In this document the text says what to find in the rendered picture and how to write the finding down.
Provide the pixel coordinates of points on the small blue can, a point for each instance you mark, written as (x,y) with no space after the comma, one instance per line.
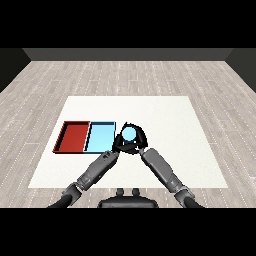
(128,134)

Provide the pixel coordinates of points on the red shallow open box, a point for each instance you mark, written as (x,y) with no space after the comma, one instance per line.
(71,137)

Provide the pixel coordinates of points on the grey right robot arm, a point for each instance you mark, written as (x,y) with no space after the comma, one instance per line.
(163,170)

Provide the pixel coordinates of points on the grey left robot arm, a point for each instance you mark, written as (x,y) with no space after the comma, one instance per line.
(96,170)

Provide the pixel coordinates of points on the dark grey robot body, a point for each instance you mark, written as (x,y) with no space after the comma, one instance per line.
(128,201)

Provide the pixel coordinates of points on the light blue shallow open box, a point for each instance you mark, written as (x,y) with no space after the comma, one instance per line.
(99,136)

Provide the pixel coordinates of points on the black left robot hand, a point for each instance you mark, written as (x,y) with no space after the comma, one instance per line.
(117,144)

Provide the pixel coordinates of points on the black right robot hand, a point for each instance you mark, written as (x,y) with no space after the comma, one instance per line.
(141,136)

